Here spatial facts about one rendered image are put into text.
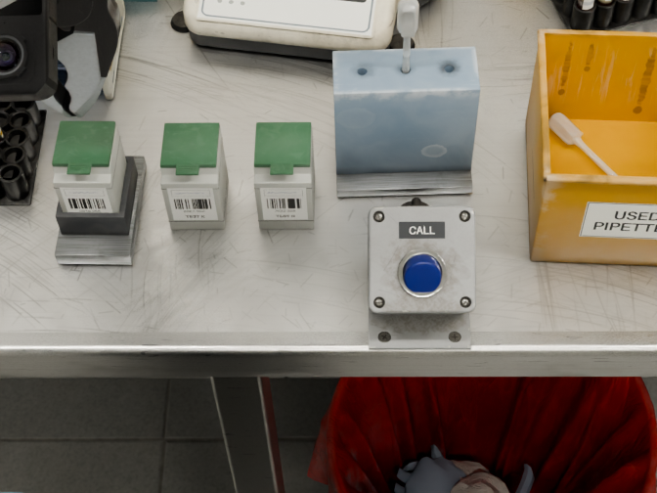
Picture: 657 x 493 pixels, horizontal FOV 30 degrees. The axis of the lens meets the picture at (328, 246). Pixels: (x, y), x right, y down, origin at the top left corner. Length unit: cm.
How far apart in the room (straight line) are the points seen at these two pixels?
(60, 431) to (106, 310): 97
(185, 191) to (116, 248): 7
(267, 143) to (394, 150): 10
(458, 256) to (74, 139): 27
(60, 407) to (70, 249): 97
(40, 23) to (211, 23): 33
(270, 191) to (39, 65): 24
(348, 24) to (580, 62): 19
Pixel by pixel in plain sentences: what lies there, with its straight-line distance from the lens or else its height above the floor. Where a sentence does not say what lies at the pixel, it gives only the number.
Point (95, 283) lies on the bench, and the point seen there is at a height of 88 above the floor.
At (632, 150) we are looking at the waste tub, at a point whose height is 88.
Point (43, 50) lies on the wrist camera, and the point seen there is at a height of 113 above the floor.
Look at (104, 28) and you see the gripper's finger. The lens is 75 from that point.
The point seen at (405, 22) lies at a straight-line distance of 81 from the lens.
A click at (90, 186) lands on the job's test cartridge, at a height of 94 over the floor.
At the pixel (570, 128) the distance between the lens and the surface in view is 93.
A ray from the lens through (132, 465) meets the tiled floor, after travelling 179.
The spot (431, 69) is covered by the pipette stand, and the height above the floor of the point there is 98.
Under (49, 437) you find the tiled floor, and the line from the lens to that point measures 183.
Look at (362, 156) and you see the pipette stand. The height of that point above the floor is 91.
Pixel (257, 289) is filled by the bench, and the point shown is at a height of 88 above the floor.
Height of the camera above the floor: 161
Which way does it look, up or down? 56 degrees down
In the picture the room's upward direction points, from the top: 3 degrees counter-clockwise
